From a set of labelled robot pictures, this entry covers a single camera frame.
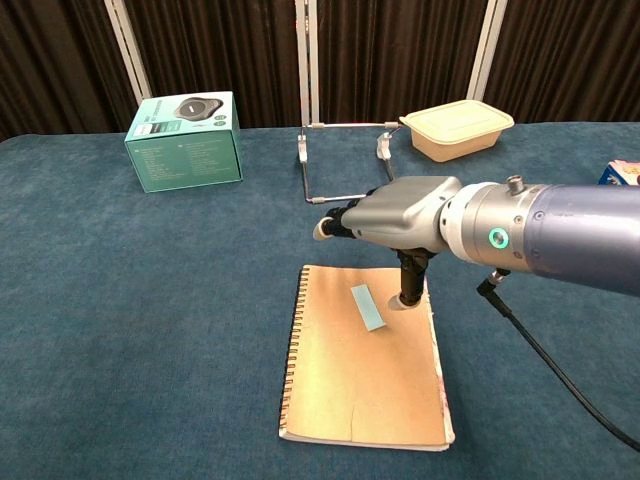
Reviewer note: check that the light blue paper strip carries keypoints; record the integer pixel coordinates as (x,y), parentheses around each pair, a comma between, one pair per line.
(367,309)

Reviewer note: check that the cream plastic lidded container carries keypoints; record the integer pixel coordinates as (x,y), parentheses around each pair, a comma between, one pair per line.
(455,132)

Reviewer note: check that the blue table cloth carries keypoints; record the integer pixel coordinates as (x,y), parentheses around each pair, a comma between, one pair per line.
(150,325)

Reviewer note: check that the teal speaker product box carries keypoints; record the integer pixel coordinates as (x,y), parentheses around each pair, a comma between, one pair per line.
(185,150)

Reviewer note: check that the dark brown pleated curtain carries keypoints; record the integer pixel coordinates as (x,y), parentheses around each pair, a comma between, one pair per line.
(400,55)

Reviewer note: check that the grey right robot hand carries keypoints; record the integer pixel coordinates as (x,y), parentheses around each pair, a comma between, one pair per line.
(400,212)

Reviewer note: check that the blue cartoon print box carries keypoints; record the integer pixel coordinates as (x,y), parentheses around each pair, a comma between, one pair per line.
(622,172)

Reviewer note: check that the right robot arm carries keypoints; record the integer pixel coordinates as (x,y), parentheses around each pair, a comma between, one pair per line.
(560,230)

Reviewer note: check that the spiral-bound kraft cover notebook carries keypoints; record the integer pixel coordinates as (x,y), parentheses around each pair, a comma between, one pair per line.
(360,390)

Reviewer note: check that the white screen frame post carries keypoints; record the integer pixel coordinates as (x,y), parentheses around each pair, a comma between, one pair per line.
(127,47)
(486,47)
(306,55)

